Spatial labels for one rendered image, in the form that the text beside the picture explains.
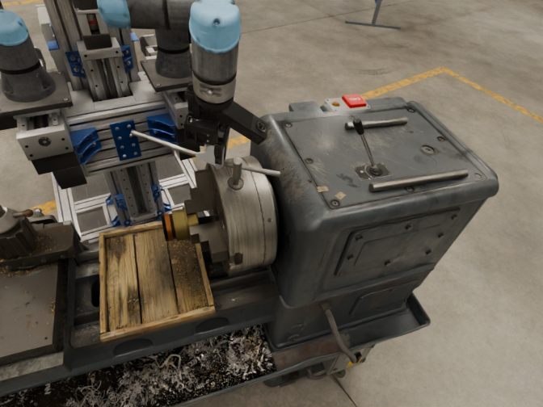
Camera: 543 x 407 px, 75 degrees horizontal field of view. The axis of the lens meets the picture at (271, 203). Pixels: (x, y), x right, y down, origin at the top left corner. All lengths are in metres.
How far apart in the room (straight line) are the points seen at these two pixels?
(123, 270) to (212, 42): 0.79
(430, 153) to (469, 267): 1.64
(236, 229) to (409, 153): 0.53
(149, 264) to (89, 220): 1.15
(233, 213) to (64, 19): 0.97
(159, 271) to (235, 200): 0.40
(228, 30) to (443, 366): 1.97
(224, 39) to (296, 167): 0.43
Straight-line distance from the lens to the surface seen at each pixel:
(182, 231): 0.95
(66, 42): 1.55
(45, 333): 1.04
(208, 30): 0.57
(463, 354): 2.30
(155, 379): 1.34
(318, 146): 0.98
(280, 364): 1.38
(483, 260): 2.76
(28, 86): 1.40
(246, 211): 0.85
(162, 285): 1.12
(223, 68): 0.61
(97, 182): 2.48
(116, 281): 1.16
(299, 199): 0.84
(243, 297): 1.10
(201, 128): 0.70
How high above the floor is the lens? 1.84
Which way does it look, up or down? 47 degrees down
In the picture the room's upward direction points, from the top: 8 degrees clockwise
